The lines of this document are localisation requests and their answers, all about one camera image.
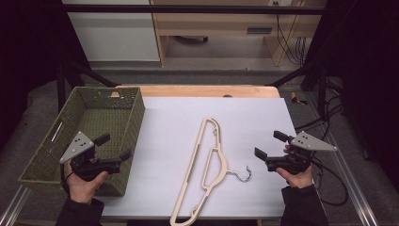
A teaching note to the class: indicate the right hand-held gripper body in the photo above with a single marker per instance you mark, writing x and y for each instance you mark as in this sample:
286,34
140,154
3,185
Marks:
295,163

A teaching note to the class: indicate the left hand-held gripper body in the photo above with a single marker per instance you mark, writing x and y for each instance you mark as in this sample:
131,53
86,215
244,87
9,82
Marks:
91,168

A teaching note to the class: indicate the green woven basket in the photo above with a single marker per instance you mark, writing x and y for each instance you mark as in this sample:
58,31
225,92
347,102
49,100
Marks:
94,119

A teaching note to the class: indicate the beige plastic clothes hanger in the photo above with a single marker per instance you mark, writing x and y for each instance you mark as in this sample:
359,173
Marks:
224,165

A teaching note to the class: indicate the person's right hand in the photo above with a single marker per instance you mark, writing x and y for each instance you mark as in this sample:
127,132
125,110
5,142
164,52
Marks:
299,180

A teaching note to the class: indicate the person's left hand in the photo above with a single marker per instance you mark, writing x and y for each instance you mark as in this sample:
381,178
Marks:
83,190

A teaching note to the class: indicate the yellow and black tool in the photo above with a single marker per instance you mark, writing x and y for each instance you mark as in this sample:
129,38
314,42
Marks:
295,98

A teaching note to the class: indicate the white paper sheet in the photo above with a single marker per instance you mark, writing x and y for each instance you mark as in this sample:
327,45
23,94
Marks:
175,125

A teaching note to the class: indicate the black metal stand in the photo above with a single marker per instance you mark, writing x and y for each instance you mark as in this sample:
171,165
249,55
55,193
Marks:
321,91
61,88

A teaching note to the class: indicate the wooden table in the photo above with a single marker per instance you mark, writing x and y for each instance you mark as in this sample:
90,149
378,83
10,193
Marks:
200,91

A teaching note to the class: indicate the white cabinet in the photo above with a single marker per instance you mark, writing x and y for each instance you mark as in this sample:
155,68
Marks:
116,34

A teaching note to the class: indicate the light wooden desk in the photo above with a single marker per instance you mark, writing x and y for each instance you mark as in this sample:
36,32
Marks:
216,22

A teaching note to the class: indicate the black horizontal metal bar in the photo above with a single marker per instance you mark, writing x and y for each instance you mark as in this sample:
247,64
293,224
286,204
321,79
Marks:
188,9

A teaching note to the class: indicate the aluminium rail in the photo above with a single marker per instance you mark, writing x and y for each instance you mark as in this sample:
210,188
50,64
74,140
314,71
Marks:
354,188
14,207

